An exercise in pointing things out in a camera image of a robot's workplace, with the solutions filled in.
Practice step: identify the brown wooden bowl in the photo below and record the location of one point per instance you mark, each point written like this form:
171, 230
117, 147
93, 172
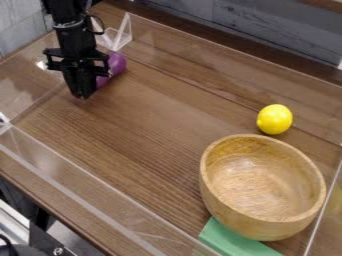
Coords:
260, 186

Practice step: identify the clear acrylic corner bracket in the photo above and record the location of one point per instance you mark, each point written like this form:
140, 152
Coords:
112, 39

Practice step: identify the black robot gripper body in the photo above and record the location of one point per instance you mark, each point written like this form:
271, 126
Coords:
76, 57

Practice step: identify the purple toy eggplant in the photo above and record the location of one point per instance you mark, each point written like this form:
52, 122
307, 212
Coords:
117, 64

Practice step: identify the yellow toy lemon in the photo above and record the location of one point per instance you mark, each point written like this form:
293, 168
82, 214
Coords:
273, 119

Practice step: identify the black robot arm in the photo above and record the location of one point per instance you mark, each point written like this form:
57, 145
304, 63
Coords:
68, 11

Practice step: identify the black metal stand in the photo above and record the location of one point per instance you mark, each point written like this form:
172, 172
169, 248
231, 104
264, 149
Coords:
24, 223

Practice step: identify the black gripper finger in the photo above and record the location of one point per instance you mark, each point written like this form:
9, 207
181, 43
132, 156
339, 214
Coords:
88, 86
70, 80

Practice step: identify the green cloth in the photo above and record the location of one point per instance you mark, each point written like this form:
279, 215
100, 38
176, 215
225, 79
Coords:
229, 244

